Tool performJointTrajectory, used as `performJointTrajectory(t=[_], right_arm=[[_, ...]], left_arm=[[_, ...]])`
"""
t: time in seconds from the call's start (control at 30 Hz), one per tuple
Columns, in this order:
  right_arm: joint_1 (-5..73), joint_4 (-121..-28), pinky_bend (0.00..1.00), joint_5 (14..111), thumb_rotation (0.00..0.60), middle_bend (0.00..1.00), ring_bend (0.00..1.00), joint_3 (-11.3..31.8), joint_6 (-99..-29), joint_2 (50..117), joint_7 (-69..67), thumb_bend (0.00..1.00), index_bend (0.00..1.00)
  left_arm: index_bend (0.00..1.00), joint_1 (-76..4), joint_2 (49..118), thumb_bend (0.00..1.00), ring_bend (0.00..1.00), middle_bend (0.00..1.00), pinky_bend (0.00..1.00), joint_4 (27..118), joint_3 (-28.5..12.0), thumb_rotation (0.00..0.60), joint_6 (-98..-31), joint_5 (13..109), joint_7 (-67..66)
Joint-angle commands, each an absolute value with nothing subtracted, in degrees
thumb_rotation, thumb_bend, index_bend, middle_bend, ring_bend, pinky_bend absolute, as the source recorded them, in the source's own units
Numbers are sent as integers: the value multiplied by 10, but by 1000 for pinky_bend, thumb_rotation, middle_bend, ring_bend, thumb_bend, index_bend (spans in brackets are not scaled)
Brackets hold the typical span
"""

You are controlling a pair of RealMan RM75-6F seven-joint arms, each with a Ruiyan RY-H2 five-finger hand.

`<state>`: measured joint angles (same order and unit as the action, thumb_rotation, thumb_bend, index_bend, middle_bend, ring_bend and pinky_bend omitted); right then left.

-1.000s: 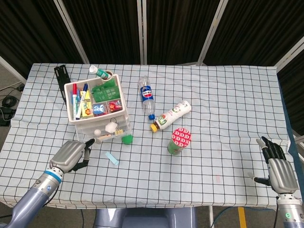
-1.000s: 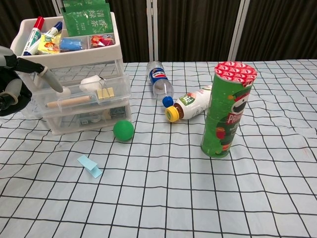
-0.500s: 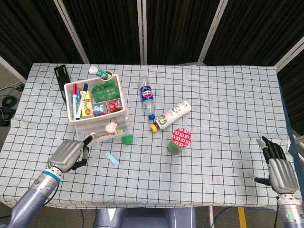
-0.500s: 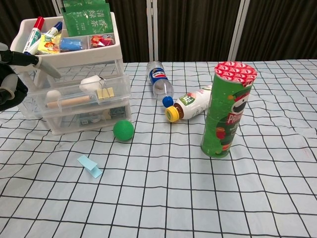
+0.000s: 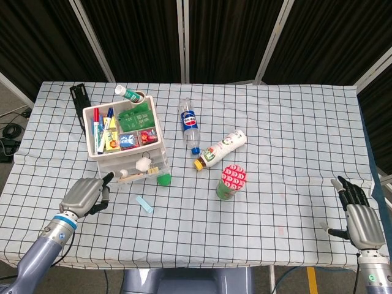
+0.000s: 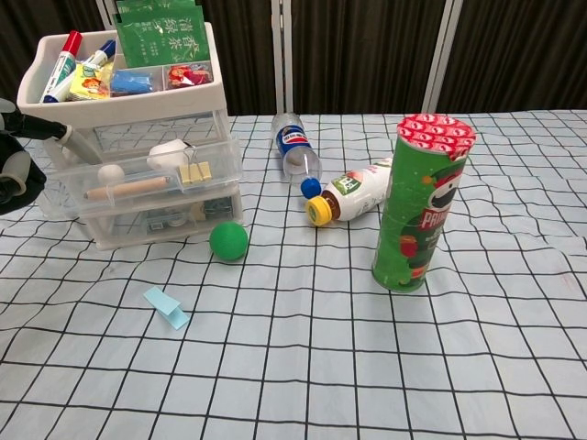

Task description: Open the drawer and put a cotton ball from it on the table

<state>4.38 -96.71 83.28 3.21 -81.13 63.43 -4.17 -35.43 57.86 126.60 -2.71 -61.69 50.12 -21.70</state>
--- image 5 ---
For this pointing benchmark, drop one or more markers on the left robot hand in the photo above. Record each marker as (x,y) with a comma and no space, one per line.
(82,196)

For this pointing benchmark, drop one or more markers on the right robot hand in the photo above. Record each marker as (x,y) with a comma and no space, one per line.
(364,226)

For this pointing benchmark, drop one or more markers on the clear plastic storage box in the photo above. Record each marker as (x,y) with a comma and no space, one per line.
(134,179)

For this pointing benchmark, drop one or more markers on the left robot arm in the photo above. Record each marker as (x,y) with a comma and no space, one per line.
(39,254)

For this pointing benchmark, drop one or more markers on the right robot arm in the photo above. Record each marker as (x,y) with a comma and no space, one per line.
(375,272)

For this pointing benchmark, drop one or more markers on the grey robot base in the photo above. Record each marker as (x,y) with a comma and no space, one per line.
(186,281)

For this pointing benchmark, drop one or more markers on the small white ball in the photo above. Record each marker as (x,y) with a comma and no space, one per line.
(123,173)

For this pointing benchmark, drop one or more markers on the wooden stick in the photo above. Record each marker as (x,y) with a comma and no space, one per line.
(131,177)

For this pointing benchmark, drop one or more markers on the blue-capped whiteboard marker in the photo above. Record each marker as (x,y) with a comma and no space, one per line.
(105,128)

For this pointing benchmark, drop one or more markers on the red-capped whiteboard marker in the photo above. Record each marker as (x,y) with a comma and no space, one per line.
(96,122)

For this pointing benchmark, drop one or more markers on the gold binder clips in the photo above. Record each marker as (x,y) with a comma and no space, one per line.
(153,170)

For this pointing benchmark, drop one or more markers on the black floor device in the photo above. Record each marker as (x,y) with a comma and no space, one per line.
(7,150)

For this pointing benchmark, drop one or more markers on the green tea packet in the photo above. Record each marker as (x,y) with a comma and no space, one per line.
(137,107)
(137,121)

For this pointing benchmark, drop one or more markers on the white table leg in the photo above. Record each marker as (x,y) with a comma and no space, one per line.
(272,278)

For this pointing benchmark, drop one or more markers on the white green tube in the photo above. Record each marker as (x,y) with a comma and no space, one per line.
(127,93)

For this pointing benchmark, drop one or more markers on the checked light blue tablecloth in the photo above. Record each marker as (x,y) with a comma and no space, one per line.
(245,229)

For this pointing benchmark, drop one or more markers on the empty Pepsi bottle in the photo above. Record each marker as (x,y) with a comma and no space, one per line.
(189,121)

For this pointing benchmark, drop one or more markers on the green Pringles can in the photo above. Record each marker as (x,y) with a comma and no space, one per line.
(233,177)

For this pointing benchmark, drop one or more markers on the yellow-capped tea bottle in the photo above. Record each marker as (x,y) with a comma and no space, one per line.
(222,147)

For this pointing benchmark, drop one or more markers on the black folding screen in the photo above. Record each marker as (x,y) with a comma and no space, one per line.
(137,36)

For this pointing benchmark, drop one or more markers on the white drawer organizer box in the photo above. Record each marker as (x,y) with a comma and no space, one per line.
(88,131)

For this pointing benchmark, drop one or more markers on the black plastic bracket strip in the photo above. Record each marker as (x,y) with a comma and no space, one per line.
(79,98)

